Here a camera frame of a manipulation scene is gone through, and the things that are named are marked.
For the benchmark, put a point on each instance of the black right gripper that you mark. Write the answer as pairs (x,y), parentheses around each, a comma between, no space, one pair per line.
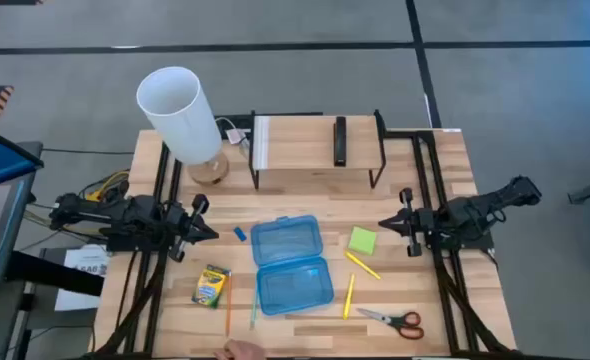
(420,222)

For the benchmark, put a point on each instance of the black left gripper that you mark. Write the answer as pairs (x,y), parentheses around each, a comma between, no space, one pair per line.
(180,225)

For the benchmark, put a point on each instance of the small blue eraser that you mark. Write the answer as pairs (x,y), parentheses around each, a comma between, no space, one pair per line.
(240,234)

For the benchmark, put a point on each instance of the green sticky note pad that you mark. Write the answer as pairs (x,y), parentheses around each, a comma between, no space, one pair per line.
(362,241)

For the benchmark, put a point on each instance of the yellow green crayon box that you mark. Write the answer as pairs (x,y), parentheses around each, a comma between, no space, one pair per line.
(210,287)

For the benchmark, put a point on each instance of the yellow highlighter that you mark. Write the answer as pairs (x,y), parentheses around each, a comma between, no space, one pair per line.
(362,265)
(349,296)

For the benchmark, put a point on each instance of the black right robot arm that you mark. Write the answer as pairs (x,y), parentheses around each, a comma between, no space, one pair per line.
(475,210)

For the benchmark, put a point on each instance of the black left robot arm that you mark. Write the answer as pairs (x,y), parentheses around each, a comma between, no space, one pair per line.
(125,215)

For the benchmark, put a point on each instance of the orange pencil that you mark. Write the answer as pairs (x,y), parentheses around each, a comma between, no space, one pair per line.
(228,305)

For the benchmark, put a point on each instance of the blue plastic pencil case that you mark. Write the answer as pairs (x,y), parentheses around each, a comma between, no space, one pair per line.
(290,270)

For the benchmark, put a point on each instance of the green pencil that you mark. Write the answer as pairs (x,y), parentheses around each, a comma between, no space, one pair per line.
(253,315)

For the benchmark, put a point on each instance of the black stapler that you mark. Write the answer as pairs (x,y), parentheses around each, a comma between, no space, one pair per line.
(340,142)

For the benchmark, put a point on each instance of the white power adapter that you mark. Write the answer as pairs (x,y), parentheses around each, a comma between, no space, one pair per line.
(236,136)

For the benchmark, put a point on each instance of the white shade wooden base lamp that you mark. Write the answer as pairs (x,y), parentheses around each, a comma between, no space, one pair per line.
(180,120)

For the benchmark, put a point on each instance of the white printed paper sheet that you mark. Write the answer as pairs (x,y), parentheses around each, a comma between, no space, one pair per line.
(89,260)

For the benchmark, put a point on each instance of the wooden shelf riser black legs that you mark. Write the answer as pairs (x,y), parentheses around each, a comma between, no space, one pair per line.
(305,142)

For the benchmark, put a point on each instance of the person's hand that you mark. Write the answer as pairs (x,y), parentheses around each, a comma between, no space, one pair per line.
(242,351)

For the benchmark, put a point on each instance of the black stand beam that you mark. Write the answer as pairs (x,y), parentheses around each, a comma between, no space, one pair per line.
(55,275)

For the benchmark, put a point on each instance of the tilted dark-framed screen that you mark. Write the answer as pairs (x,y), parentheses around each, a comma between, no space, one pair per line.
(0,160)

